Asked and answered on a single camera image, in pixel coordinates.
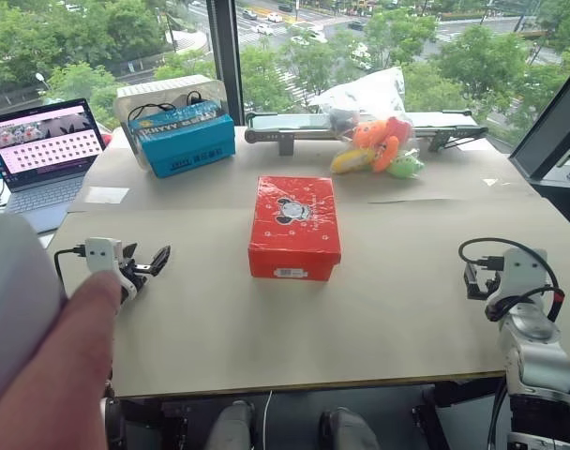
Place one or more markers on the small red object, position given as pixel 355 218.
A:
pixel 106 139

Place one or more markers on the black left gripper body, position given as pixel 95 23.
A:
pixel 134 274

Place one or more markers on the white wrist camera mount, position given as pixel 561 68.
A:
pixel 100 253
pixel 524 269

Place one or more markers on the clear plastic bag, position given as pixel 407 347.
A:
pixel 360 94

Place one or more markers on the blue cardboard box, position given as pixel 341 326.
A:
pixel 186 145

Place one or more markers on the orange plush toy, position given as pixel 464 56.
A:
pixel 374 136

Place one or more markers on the black window pillar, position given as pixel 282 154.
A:
pixel 224 47

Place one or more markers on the red-orange plush toy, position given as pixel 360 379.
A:
pixel 401 126

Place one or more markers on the black table bracket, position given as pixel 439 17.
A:
pixel 430 417

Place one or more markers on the grey laptop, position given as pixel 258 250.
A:
pixel 41 140

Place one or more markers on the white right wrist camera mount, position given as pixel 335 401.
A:
pixel 524 269

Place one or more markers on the black monitor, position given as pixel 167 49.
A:
pixel 557 131

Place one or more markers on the person's bare forearm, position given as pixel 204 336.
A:
pixel 55 365

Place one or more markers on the white translucent storage container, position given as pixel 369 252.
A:
pixel 163 86

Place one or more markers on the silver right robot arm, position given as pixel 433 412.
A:
pixel 538 356

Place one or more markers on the grey metal rail device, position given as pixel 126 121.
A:
pixel 285 135

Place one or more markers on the dark plush toy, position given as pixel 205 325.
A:
pixel 343 119

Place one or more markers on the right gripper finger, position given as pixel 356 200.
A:
pixel 475 291
pixel 472 273

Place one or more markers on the yellow plush toy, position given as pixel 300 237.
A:
pixel 350 161

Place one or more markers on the green plush toy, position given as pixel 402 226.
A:
pixel 404 166

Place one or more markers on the red shoe box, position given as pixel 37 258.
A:
pixel 294 234

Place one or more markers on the white shirt sleeve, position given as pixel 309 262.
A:
pixel 13 290

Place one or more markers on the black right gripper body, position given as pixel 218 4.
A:
pixel 491 283

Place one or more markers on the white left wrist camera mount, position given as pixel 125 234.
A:
pixel 100 253

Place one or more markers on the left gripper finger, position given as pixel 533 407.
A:
pixel 130 249
pixel 158 260

